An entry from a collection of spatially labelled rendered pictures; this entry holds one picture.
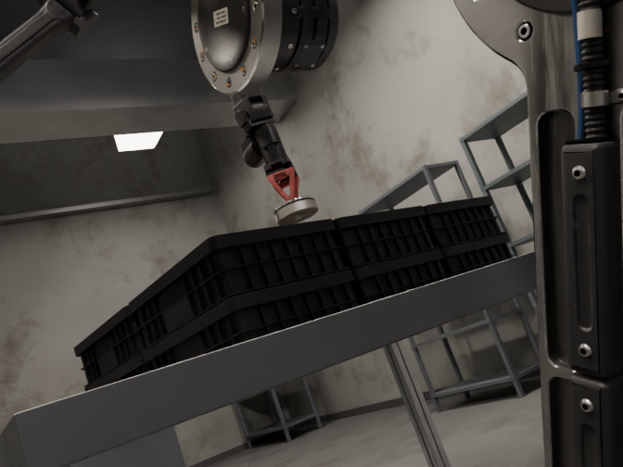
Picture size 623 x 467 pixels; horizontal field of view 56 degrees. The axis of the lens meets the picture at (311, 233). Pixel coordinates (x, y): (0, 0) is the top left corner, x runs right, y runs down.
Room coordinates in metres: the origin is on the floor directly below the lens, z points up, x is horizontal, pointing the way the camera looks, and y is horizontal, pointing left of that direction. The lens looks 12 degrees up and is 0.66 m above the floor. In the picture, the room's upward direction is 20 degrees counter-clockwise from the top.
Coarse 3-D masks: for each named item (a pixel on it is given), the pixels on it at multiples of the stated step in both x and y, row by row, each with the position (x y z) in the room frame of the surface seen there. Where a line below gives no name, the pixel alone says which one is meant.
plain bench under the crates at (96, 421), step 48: (432, 288) 0.57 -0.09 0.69; (480, 288) 0.60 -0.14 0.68; (528, 288) 0.64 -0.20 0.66; (288, 336) 0.47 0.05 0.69; (336, 336) 0.50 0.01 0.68; (384, 336) 0.52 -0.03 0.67; (144, 384) 0.40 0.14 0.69; (192, 384) 0.42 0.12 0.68; (240, 384) 0.44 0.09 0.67; (48, 432) 0.37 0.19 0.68; (96, 432) 0.38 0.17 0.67; (144, 432) 0.40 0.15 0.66; (432, 432) 2.46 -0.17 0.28
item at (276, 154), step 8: (272, 144) 1.34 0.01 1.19; (280, 144) 1.35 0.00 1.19; (264, 152) 1.35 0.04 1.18; (272, 152) 1.34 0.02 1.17; (280, 152) 1.34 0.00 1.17; (264, 160) 1.36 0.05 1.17; (272, 160) 1.34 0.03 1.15; (280, 160) 1.32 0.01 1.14; (288, 160) 1.32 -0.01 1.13; (264, 168) 1.32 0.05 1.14; (272, 168) 1.34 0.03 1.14; (280, 168) 1.36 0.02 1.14
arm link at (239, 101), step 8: (232, 96) 1.34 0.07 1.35; (240, 96) 1.32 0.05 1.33; (248, 96) 1.33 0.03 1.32; (256, 96) 1.35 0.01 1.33; (264, 96) 1.35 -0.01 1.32; (240, 104) 1.33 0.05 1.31; (248, 104) 1.32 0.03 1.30; (256, 104) 1.34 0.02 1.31; (264, 104) 1.35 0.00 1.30; (248, 112) 1.32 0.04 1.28; (256, 112) 1.34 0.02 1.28; (264, 112) 1.35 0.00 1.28; (256, 120) 1.35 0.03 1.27
